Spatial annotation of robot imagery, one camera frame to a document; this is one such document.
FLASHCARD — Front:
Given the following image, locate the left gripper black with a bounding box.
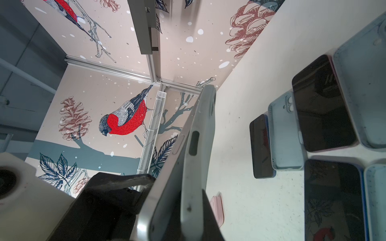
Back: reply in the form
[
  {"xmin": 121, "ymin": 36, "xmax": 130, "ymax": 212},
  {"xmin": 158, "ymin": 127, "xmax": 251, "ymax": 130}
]
[{"xmin": 47, "ymin": 173, "xmax": 156, "ymax": 241}]

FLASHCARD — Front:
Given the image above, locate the light-blue phone case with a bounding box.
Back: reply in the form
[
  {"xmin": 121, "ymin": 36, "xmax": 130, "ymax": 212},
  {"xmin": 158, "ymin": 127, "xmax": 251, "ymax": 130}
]
[
  {"xmin": 268, "ymin": 91, "xmax": 307, "ymax": 171},
  {"xmin": 364, "ymin": 164, "xmax": 386, "ymax": 241}
]

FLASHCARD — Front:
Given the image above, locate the black phone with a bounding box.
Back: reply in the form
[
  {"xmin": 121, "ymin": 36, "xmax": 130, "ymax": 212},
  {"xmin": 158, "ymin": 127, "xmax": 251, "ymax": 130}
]
[
  {"xmin": 249, "ymin": 114, "xmax": 276, "ymax": 179},
  {"xmin": 129, "ymin": 99, "xmax": 200, "ymax": 241},
  {"xmin": 292, "ymin": 55, "xmax": 357, "ymax": 152}
]

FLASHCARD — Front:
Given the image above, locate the black wall basket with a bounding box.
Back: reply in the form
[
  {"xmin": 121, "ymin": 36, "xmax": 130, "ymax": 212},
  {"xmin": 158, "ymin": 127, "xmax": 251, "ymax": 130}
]
[{"xmin": 127, "ymin": 0, "xmax": 158, "ymax": 55}]

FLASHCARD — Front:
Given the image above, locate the grey-blue phone case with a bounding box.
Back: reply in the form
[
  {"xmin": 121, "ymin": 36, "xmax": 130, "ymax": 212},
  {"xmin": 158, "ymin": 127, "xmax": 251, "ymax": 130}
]
[
  {"xmin": 333, "ymin": 14, "xmax": 386, "ymax": 152},
  {"xmin": 181, "ymin": 85, "xmax": 216, "ymax": 241}
]

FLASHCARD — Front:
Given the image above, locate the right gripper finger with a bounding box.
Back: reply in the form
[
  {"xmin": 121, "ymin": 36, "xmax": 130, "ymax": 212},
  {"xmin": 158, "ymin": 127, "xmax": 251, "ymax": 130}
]
[{"xmin": 202, "ymin": 190, "xmax": 225, "ymax": 241}]

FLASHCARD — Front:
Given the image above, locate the grey ceiling pipe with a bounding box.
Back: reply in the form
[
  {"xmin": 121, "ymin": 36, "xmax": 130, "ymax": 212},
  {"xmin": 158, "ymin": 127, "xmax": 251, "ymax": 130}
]
[{"xmin": 0, "ymin": 58, "xmax": 56, "ymax": 94}]

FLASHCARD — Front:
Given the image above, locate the pink phone case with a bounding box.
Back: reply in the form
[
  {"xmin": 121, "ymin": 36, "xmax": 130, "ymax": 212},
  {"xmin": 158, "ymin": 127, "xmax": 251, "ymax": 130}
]
[{"xmin": 210, "ymin": 192, "xmax": 224, "ymax": 227}]

